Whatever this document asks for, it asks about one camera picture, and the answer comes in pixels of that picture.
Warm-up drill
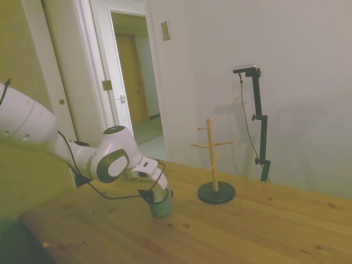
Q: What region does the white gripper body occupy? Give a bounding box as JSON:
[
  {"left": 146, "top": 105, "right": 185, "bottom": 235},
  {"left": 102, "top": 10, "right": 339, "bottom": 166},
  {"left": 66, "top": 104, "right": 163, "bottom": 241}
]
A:
[{"left": 148, "top": 166, "right": 169, "bottom": 194}]

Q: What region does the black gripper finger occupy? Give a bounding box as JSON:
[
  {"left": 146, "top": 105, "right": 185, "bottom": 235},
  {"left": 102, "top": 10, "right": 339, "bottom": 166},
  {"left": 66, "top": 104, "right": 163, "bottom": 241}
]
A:
[{"left": 137, "top": 189, "right": 155, "bottom": 205}]

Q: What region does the blue mug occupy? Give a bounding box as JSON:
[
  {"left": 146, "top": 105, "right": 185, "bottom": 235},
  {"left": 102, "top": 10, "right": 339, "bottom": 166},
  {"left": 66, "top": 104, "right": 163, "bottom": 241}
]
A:
[{"left": 148, "top": 188, "right": 174, "bottom": 219}]

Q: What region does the wooden mug tree black base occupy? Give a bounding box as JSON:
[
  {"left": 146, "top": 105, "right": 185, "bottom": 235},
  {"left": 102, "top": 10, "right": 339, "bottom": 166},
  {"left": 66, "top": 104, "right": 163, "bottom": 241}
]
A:
[{"left": 189, "top": 114, "right": 237, "bottom": 205}]

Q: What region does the small black box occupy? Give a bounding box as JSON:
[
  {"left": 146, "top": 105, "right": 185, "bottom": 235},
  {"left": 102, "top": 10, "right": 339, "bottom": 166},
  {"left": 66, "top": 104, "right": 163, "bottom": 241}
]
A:
[{"left": 74, "top": 170, "right": 92, "bottom": 189}]

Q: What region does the brown wooden door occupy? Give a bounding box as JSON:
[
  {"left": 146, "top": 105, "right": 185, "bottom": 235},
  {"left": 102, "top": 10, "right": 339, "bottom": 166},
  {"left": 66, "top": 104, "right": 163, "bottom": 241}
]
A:
[{"left": 114, "top": 32, "right": 151, "bottom": 125}]

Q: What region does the white open door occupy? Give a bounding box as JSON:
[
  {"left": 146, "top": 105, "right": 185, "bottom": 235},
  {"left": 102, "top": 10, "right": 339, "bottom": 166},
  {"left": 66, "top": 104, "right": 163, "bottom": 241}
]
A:
[{"left": 21, "top": 0, "right": 136, "bottom": 151}]

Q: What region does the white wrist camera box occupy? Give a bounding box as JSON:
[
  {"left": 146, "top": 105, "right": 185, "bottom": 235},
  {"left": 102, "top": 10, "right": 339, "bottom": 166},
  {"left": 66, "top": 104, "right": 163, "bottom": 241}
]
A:
[{"left": 130, "top": 156, "right": 160, "bottom": 181}]

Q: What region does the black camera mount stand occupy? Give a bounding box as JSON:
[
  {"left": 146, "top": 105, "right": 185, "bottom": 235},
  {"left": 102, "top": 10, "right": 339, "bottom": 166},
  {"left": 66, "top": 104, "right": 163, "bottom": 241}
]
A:
[{"left": 238, "top": 72, "right": 272, "bottom": 184}]

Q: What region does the black jointed camera stand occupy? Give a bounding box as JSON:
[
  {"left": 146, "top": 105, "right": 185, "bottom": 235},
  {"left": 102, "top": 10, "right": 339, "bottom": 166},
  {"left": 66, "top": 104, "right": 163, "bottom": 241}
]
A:
[{"left": 244, "top": 68, "right": 272, "bottom": 183}]

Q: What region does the grey camera on stand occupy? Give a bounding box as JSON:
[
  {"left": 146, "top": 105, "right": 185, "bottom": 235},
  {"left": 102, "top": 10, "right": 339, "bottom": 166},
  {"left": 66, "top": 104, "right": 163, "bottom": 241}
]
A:
[{"left": 232, "top": 63, "right": 260, "bottom": 75}]

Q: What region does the metal wall switch plate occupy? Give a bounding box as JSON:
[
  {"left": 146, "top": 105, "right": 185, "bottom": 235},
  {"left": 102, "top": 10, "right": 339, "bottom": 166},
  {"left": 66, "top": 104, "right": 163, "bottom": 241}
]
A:
[{"left": 160, "top": 20, "right": 172, "bottom": 42}]

